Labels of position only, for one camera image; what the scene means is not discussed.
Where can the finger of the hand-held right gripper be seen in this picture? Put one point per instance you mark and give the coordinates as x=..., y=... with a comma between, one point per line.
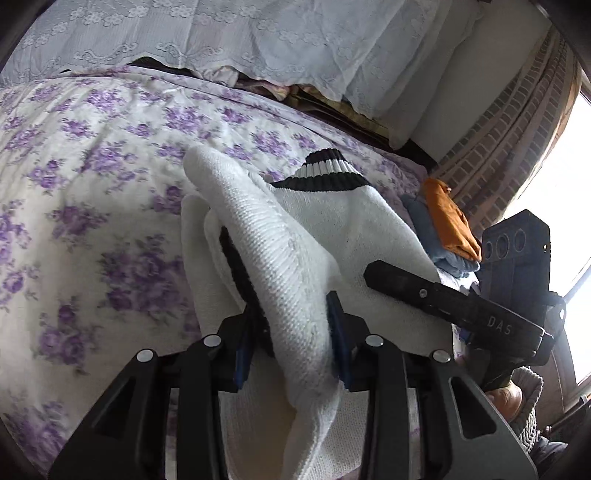
x=401, y=287

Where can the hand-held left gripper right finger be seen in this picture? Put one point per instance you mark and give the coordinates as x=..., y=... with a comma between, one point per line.
x=339, y=350

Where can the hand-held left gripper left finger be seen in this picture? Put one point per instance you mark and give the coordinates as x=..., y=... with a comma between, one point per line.
x=241, y=364

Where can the white navy-trimmed knit sweater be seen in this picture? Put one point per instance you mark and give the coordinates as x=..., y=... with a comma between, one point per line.
x=286, y=249

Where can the person's right hand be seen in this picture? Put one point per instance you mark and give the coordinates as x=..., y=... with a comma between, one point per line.
x=505, y=399

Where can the blue-grey folded garment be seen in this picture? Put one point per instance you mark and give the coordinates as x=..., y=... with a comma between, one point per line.
x=425, y=230

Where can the orange folded garment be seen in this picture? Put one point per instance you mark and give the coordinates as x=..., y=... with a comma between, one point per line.
x=450, y=221

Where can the bright window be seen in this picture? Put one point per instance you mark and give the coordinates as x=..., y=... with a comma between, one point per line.
x=572, y=207

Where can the brick patterned curtain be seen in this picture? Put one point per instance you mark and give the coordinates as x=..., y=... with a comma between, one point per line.
x=508, y=138

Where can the folded dark patterned blankets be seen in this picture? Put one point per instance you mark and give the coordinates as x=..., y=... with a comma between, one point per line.
x=332, y=110

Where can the purple floral bedsheet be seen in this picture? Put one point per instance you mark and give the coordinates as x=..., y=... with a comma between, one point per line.
x=92, y=184

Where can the white lace cover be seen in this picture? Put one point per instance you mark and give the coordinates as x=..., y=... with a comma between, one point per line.
x=231, y=32

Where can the dark cloth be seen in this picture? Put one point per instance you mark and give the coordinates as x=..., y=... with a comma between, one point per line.
x=152, y=62

